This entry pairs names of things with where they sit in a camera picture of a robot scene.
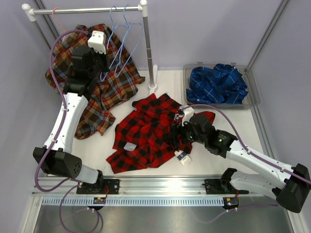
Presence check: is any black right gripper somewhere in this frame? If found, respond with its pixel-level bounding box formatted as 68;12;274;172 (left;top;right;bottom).
166;119;207;148

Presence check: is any light blue hanger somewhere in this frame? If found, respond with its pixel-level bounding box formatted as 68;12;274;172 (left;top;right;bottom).
114;4;142;78

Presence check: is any red black checked shirt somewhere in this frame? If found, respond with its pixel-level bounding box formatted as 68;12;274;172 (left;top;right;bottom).
105;93;216;174

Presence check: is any blue hanger holding red shirt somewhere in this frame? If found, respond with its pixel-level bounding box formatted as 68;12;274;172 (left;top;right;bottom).
99;5;127;83

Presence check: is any blue plaid shirt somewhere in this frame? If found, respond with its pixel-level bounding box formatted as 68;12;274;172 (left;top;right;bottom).
186;64;248;104

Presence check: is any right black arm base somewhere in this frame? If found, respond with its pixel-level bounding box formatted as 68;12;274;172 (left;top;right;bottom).
202;179;249;195

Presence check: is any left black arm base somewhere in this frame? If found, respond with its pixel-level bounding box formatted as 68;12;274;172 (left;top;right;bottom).
76;178;120;195

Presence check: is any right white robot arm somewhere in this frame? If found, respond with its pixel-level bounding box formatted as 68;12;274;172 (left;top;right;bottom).
169;114;311;213

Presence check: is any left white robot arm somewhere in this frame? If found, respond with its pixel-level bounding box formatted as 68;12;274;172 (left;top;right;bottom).
33;46;109;194

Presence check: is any brown plaid shirt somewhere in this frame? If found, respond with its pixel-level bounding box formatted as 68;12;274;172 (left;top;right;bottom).
45;24;145;140

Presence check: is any clear grey plastic bin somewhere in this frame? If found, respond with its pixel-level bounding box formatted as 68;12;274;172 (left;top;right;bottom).
183;63;260;109

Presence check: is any silver white clothes rack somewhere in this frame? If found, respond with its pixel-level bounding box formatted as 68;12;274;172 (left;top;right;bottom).
21;0;158;94

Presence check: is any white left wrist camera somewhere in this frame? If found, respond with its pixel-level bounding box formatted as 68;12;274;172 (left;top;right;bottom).
87;31;106;54

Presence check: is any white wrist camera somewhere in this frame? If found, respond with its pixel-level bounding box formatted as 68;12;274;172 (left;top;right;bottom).
87;31;106;54
181;106;194;126

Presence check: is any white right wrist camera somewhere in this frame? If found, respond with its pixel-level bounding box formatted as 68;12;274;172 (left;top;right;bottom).
181;106;194;126

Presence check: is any aluminium mounting rail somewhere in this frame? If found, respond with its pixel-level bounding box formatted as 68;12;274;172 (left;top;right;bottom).
31;176;296;196

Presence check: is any pink wire hanger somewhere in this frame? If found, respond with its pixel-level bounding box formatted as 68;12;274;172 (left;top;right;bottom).
52;7;67;33

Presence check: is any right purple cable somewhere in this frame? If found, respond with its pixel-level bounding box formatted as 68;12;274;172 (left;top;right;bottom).
181;104;311;185

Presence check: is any purple cable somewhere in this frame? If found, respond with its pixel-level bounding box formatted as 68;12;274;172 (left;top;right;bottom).
34;30;103;233
181;104;311;185

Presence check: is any white slotted cable duct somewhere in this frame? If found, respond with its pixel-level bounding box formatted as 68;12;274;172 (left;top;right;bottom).
42;196;225;206

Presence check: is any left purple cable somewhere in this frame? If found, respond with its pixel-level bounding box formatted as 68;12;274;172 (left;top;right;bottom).
34;30;103;233

